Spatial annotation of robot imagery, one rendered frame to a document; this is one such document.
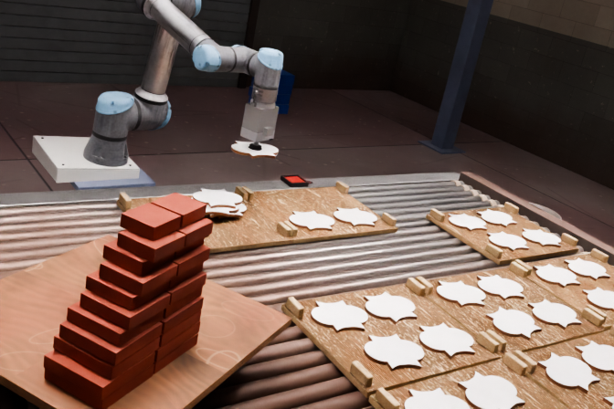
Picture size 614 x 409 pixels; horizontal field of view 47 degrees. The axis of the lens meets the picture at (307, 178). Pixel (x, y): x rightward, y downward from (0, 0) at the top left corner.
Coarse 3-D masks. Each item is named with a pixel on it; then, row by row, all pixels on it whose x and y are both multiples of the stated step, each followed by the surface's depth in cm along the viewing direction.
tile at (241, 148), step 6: (234, 144) 214; (240, 144) 216; (246, 144) 217; (264, 144) 220; (234, 150) 210; (240, 150) 211; (246, 150) 212; (252, 150) 213; (264, 150) 215; (270, 150) 216; (276, 150) 217; (252, 156) 208; (258, 156) 210; (264, 156) 211; (270, 156) 212
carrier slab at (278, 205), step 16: (256, 192) 235; (272, 192) 237; (288, 192) 240; (304, 192) 243; (320, 192) 246; (336, 192) 249; (272, 208) 224; (288, 208) 226; (304, 208) 229; (320, 208) 232; (336, 208) 234; (352, 208) 237; (368, 208) 240; (336, 224) 222; (384, 224) 230; (304, 240) 208; (320, 240) 212
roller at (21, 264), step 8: (400, 224) 237; (408, 224) 239; (416, 224) 241; (424, 224) 243; (432, 224) 245; (56, 256) 174; (0, 264) 166; (8, 264) 167; (16, 264) 168; (24, 264) 168; (32, 264) 169
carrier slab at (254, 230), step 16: (128, 208) 204; (256, 208) 222; (224, 224) 206; (240, 224) 208; (256, 224) 211; (272, 224) 213; (208, 240) 194; (224, 240) 196; (240, 240) 198; (256, 240) 200; (272, 240) 202; (288, 240) 205
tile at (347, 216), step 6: (342, 210) 231; (348, 210) 232; (354, 210) 233; (336, 216) 225; (342, 216) 226; (348, 216) 227; (354, 216) 228; (360, 216) 229; (366, 216) 230; (372, 216) 231; (342, 222) 224; (348, 222) 224; (354, 222) 224; (360, 222) 225; (366, 222) 226; (372, 222) 227
